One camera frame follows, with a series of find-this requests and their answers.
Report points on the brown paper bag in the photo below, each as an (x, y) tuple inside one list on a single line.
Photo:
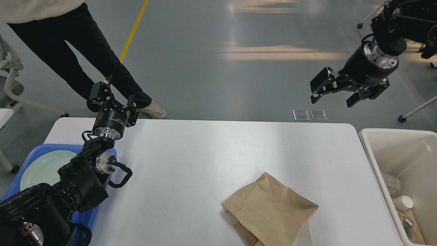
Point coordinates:
[(268, 213)]

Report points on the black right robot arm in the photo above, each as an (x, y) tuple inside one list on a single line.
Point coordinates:
[(366, 72)]

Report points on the light green plate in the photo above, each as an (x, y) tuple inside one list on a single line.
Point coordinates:
[(45, 168)]

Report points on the clear floor plate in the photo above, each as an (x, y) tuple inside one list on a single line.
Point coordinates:
[(318, 115), (301, 115)]

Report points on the aluminium foil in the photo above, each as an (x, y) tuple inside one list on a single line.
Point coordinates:
[(393, 192)]

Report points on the person in cream sweater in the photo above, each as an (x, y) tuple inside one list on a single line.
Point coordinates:
[(50, 28)]

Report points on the white paper cup in bin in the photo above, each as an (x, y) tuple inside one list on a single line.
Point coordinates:
[(402, 203)]

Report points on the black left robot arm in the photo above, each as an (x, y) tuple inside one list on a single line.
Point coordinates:
[(97, 163)]

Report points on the chair leg with caster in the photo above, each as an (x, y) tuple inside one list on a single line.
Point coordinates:
[(403, 118)]

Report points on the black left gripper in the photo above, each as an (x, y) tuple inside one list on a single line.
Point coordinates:
[(112, 118)]

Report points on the clear floor plate right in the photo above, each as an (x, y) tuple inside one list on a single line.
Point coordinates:
[(318, 115)]

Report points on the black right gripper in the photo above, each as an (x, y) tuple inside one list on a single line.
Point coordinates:
[(364, 73)]

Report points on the clear floor plate left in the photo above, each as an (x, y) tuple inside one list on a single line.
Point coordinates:
[(301, 115)]

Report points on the blue plastic tray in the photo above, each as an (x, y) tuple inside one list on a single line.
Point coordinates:
[(51, 150)]

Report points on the clear plastic wrapper in bin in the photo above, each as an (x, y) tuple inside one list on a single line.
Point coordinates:
[(407, 226)]

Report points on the white paper cup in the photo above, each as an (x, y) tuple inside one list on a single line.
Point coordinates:
[(391, 181), (402, 203)]

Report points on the white plastic bin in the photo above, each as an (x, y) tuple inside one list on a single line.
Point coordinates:
[(411, 157)]

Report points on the white office chair left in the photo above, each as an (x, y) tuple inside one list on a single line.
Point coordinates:
[(11, 89)]

